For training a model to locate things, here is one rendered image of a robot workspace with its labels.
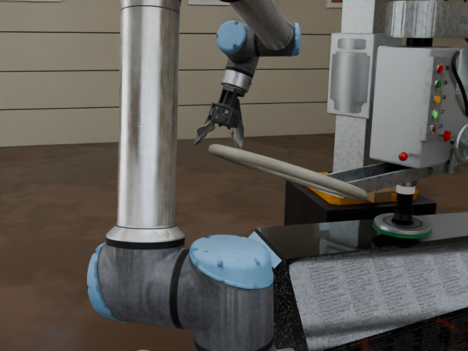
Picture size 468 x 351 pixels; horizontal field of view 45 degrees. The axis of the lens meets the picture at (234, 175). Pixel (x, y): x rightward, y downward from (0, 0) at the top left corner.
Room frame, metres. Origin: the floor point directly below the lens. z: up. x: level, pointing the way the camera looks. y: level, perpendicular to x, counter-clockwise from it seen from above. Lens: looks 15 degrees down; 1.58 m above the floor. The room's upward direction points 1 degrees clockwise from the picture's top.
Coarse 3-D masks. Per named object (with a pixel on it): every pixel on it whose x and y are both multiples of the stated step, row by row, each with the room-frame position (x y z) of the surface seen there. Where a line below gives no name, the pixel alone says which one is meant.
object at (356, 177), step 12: (360, 168) 1.94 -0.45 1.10; (372, 168) 1.98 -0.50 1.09; (384, 168) 2.04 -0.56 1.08; (432, 168) 2.05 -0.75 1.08; (444, 168) 2.11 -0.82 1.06; (456, 168) 2.10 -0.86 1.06; (348, 180) 1.89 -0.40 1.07; (360, 180) 1.76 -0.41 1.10; (372, 180) 1.80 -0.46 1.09; (384, 180) 1.85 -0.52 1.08; (396, 180) 1.90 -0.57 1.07; (408, 180) 1.95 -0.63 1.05; (324, 192) 1.76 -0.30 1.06
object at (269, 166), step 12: (216, 144) 1.56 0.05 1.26; (216, 156) 1.69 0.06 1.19; (228, 156) 1.47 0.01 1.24; (240, 156) 1.44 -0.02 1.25; (252, 156) 1.42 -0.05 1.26; (264, 156) 1.42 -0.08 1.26; (252, 168) 1.81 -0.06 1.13; (264, 168) 1.82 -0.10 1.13; (276, 168) 1.39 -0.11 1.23; (288, 168) 1.38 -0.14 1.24; (300, 168) 1.39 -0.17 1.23; (288, 180) 1.83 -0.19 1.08; (300, 180) 1.81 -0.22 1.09; (312, 180) 1.38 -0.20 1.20; (324, 180) 1.39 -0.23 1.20; (336, 180) 1.40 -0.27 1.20; (336, 192) 1.72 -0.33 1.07; (348, 192) 1.42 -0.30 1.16; (360, 192) 1.46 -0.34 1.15
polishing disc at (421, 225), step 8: (384, 216) 2.11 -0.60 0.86; (392, 216) 2.11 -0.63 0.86; (416, 216) 2.12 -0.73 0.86; (376, 224) 2.03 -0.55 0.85; (384, 224) 2.01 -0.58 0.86; (392, 224) 2.01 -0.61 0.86; (416, 224) 2.02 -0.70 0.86; (424, 224) 2.02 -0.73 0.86; (392, 232) 1.96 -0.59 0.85; (400, 232) 1.95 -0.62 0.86; (408, 232) 1.94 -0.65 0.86; (416, 232) 1.94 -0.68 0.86; (424, 232) 1.96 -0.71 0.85
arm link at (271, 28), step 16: (224, 0) 1.13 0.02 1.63; (240, 0) 1.14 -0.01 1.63; (256, 0) 1.21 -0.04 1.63; (272, 0) 1.31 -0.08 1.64; (240, 16) 1.31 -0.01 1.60; (256, 16) 1.28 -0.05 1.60; (272, 16) 1.33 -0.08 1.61; (256, 32) 1.40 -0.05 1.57; (272, 32) 1.40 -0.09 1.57; (288, 32) 1.50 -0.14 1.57; (256, 48) 1.59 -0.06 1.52; (272, 48) 1.53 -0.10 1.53; (288, 48) 1.56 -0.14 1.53
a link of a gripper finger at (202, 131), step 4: (208, 124) 1.70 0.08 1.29; (212, 124) 1.72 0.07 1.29; (200, 128) 1.69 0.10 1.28; (204, 128) 1.71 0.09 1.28; (208, 128) 1.72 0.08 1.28; (212, 128) 1.72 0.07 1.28; (200, 132) 1.71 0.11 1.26; (204, 132) 1.72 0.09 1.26; (196, 136) 1.72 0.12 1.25; (200, 136) 1.72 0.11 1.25; (204, 136) 1.73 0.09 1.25; (196, 140) 1.72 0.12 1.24; (200, 140) 1.72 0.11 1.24
